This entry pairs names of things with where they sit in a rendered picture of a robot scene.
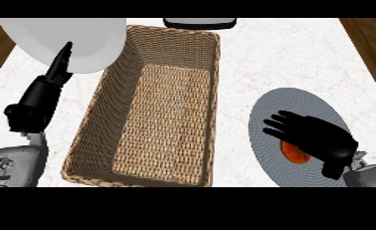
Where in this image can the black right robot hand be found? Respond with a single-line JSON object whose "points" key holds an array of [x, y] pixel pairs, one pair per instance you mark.
{"points": [[317, 137]]}

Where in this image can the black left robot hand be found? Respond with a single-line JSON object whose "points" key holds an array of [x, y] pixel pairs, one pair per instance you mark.
{"points": [[38, 99]]}

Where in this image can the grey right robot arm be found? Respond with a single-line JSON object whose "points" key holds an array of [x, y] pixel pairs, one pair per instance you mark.
{"points": [[359, 171]]}

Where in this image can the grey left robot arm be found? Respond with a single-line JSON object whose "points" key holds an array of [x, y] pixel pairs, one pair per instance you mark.
{"points": [[22, 164]]}

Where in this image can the red tomato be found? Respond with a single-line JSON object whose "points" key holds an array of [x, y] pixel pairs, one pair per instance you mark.
{"points": [[291, 154]]}

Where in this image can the round grey placemat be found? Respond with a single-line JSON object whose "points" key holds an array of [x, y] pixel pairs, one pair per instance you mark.
{"points": [[274, 121]]}

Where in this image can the rectangular wicker basket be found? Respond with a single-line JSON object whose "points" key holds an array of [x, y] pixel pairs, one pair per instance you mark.
{"points": [[151, 108]]}

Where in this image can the white round plate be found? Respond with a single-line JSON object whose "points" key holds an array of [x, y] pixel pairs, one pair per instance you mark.
{"points": [[92, 38]]}

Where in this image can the black and grey appliance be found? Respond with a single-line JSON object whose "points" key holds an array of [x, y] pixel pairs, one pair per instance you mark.
{"points": [[199, 23]]}

